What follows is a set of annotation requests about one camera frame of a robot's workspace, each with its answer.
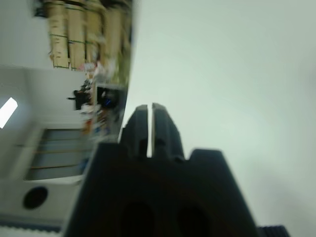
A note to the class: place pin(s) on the gray slatted cabinet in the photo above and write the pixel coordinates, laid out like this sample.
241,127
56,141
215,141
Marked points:
56,155

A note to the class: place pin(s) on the dark computer monitor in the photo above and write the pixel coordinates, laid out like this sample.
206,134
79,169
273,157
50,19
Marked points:
108,97

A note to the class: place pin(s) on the person in dark clothes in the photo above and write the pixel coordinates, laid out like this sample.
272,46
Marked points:
80,97

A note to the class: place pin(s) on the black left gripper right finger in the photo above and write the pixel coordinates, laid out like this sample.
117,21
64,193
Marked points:
168,135

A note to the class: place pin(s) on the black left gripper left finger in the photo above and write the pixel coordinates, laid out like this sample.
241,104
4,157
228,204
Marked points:
137,133

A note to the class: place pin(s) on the wooden crate stack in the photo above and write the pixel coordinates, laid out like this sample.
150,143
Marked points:
74,29

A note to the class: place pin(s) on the ceiling light panel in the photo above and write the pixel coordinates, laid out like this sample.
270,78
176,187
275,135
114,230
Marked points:
8,112

